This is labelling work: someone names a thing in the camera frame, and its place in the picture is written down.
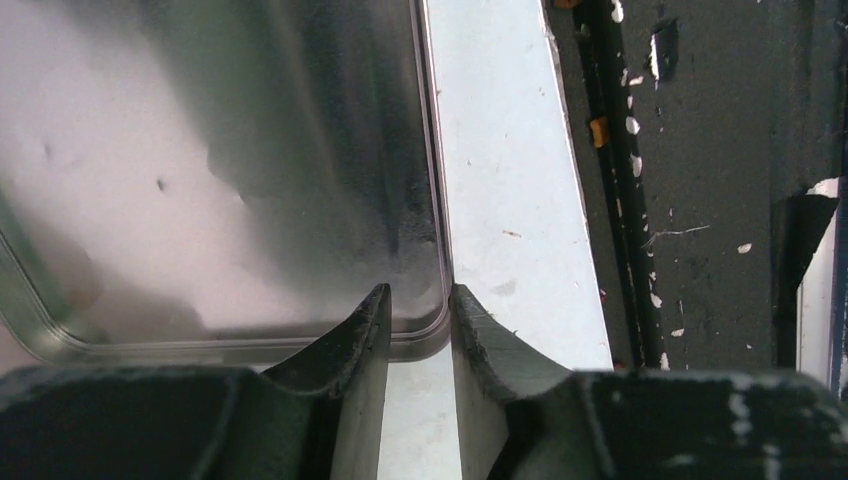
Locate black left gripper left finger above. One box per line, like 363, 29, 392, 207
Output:
1, 284, 392, 479

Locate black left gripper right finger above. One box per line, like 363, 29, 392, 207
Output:
450, 284, 847, 479

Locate silver metal tin lid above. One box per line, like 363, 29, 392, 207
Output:
1, 1, 450, 370

